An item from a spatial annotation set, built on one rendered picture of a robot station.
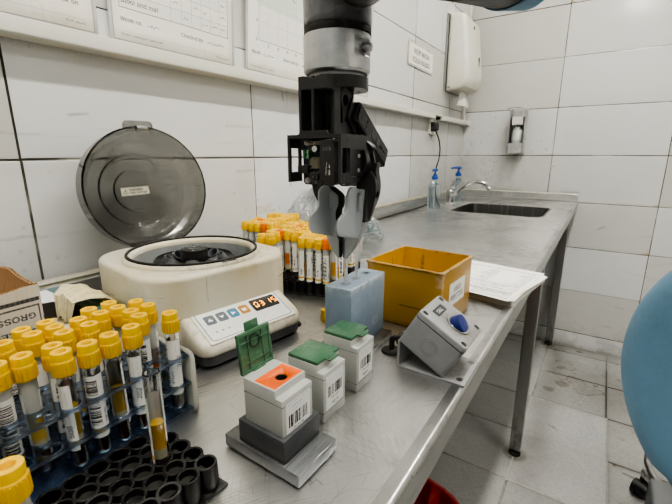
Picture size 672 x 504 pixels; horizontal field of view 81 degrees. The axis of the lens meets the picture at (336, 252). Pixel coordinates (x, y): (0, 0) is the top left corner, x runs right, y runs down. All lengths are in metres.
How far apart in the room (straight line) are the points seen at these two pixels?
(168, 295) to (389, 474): 0.34
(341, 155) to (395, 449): 0.29
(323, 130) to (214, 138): 0.61
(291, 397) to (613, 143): 2.44
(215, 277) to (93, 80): 0.46
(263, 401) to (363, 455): 0.11
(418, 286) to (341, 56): 0.34
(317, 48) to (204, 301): 0.35
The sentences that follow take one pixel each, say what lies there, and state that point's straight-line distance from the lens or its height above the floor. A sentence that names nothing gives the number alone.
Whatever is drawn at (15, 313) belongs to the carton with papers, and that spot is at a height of 1.00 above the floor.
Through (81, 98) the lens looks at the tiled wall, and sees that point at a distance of 0.87.
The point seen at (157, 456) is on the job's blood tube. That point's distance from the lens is 0.39.
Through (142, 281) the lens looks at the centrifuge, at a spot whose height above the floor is 0.99.
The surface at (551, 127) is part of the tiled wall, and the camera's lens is 2.66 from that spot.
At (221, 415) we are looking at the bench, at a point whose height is 0.88.
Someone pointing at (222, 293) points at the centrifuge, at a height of 0.95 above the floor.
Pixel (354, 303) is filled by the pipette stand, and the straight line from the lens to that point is 0.52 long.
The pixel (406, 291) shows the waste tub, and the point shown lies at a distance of 0.63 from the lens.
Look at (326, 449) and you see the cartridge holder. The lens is 0.39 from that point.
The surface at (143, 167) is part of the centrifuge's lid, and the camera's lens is 0.86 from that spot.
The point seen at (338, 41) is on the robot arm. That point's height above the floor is 1.26.
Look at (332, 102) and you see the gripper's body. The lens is 0.45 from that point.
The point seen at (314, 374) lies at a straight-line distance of 0.42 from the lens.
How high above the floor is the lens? 1.14
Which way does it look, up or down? 14 degrees down
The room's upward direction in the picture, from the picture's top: straight up
